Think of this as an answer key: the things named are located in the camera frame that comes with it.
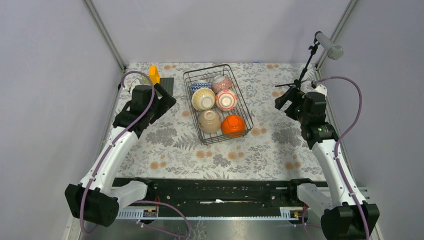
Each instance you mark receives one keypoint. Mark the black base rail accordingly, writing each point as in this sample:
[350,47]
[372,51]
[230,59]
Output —
[217,198]

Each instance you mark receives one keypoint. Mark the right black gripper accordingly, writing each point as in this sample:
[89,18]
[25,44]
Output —
[293,95]

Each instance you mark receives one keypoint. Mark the red white patterned bowl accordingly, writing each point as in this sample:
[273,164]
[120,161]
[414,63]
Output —
[226,100]

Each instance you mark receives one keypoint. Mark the pink speckled bowl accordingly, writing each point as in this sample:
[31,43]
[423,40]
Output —
[220,82]

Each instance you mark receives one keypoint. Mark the orange block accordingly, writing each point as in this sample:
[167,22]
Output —
[154,74]

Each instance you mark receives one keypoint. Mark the grey microphone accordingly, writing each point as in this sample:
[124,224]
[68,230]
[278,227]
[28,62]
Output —
[334,52]

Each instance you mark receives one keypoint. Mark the black microphone tripod stand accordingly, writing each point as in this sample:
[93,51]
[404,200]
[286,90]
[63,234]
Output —
[298,82]

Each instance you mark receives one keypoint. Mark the blue white patterned bowl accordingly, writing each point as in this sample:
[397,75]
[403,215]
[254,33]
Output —
[195,86]

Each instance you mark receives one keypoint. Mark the beige ceramic bowl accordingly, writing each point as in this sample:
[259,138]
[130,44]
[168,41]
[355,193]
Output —
[209,121]

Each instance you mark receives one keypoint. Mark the yellow patterned bowl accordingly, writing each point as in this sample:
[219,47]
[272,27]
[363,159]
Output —
[203,99]

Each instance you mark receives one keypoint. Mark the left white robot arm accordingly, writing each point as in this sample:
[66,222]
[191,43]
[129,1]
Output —
[93,199]

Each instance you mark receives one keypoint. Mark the floral tablecloth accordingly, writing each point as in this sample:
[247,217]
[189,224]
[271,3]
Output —
[273,149]

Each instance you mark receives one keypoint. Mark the orange bowl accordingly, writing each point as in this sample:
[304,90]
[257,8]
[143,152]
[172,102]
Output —
[233,126]

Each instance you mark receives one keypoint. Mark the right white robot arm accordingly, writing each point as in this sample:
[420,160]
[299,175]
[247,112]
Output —
[345,214]

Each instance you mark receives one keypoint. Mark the black wire dish rack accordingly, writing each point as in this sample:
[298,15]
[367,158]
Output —
[220,110]

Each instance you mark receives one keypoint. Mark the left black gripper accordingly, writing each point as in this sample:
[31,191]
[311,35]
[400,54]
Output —
[165,102]

